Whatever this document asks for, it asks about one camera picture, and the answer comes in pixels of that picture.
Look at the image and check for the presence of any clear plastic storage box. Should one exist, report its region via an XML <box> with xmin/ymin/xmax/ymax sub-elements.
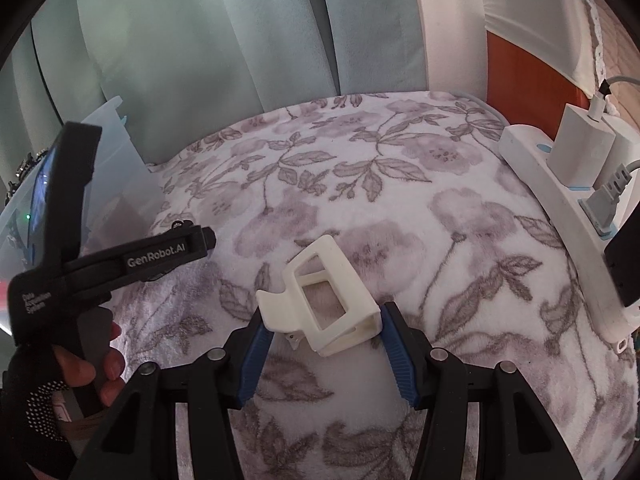
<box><xmin>0</xmin><ymin>95</ymin><xmax>163</xmax><ymax>338</ymax></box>

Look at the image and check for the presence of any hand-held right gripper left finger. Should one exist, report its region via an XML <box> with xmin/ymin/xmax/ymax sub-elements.
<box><xmin>70</xmin><ymin>305</ymin><xmax>275</xmax><ymax>480</ymax></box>

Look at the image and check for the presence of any person's left hand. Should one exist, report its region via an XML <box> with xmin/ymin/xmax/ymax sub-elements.
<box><xmin>0</xmin><ymin>320</ymin><xmax>125</xmax><ymax>461</ymax></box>

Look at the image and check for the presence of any white hair claw clip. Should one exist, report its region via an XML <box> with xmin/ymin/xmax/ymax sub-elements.
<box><xmin>255</xmin><ymin>234</ymin><xmax>383</xmax><ymax>358</ymax></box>

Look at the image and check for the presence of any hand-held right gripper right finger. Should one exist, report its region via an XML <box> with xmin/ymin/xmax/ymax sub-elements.
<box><xmin>380</xmin><ymin>301</ymin><xmax>571</xmax><ymax>480</ymax></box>

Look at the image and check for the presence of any lace dust cover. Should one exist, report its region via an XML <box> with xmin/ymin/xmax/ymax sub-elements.
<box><xmin>575</xmin><ymin>0</ymin><xmax>640</xmax><ymax>121</ymax></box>

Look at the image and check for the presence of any white charger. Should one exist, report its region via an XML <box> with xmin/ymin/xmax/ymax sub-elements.
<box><xmin>545</xmin><ymin>102</ymin><xmax>617</xmax><ymax>188</ymax></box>

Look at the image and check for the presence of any small white adapter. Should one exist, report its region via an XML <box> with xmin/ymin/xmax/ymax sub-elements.
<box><xmin>607</xmin><ymin>130</ymin><xmax>640</xmax><ymax>181</ymax></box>

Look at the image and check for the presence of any black adapter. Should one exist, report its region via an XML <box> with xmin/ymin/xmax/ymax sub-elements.
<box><xmin>604</xmin><ymin>217</ymin><xmax>640</xmax><ymax>308</ymax></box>

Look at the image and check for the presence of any green curtain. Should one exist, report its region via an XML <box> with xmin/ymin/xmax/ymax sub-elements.
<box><xmin>0</xmin><ymin>0</ymin><xmax>431</xmax><ymax>221</ymax></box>

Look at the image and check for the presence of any white charging cable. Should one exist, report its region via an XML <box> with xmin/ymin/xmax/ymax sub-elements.
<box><xmin>592</xmin><ymin>76</ymin><xmax>640</xmax><ymax>121</ymax></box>

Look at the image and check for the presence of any grey plug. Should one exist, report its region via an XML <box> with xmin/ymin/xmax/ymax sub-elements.
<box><xmin>580</xmin><ymin>157</ymin><xmax>640</xmax><ymax>228</ymax></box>

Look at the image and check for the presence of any white power strip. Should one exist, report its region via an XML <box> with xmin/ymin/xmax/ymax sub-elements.
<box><xmin>498</xmin><ymin>115</ymin><xmax>640</xmax><ymax>353</ymax></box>

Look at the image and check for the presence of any orange wooden board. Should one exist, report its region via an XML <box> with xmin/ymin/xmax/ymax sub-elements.
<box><xmin>486</xmin><ymin>30</ymin><xmax>593</xmax><ymax>143</ymax></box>

